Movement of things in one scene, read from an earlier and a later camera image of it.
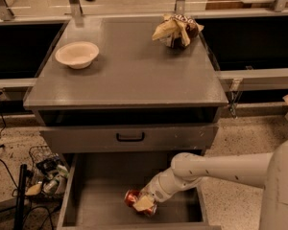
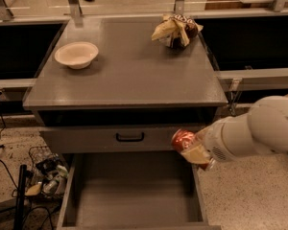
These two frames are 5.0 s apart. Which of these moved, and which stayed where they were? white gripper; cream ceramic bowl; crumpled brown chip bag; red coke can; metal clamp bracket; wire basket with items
Moved: red coke can; white gripper
Stayed: crumpled brown chip bag; cream ceramic bowl; metal clamp bracket; wire basket with items
